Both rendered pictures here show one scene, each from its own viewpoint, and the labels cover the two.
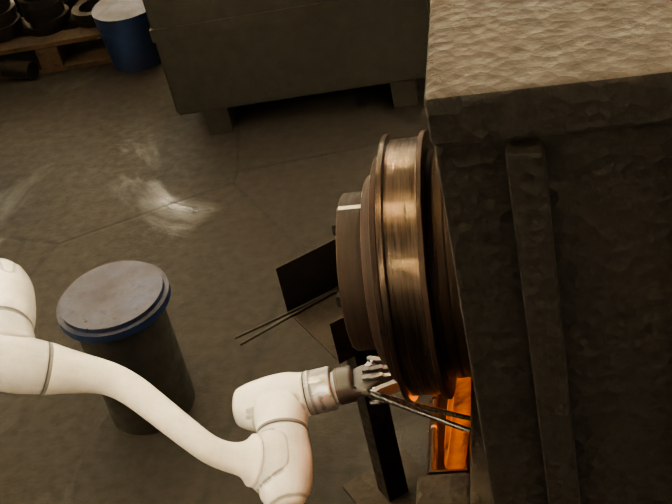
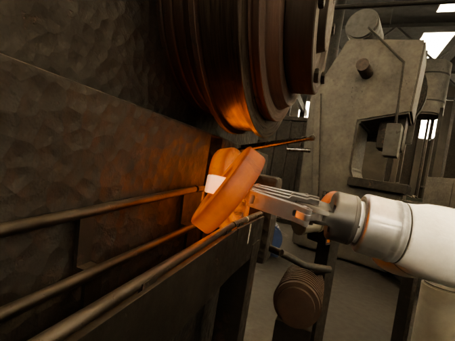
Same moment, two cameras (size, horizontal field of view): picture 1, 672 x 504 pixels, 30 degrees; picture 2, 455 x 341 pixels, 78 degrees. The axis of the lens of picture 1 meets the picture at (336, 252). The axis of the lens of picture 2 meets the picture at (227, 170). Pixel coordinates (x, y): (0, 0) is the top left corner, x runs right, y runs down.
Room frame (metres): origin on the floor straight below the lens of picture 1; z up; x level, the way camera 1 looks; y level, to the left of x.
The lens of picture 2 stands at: (2.30, -0.08, 0.82)
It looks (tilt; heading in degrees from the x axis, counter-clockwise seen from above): 1 degrees down; 188
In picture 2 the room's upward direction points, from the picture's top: 9 degrees clockwise
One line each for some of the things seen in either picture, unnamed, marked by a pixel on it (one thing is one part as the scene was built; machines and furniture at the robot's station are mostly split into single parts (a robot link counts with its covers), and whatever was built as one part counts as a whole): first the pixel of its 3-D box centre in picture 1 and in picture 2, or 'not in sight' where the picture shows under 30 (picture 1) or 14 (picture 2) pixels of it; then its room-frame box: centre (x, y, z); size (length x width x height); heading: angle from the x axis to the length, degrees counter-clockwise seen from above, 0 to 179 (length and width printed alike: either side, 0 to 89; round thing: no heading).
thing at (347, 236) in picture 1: (361, 271); (315, 17); (1.75, -0.04, 1.11); 0.28 x 0.06 x 0.28; 167
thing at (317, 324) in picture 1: (366, 388); not in sight; (2.26, 0.00, 0.36); 0.26 x 0.20 x 0.72; 22
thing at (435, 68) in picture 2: not in sight; (418, 143); (-6.35, 3.96, 2.25); 0.92 x 0.92 x 4.50
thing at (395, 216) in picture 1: (416, 266); (265, 19); (1.72, -0.13, 1.11); 0.47 x 0.06 x 0.47; 167
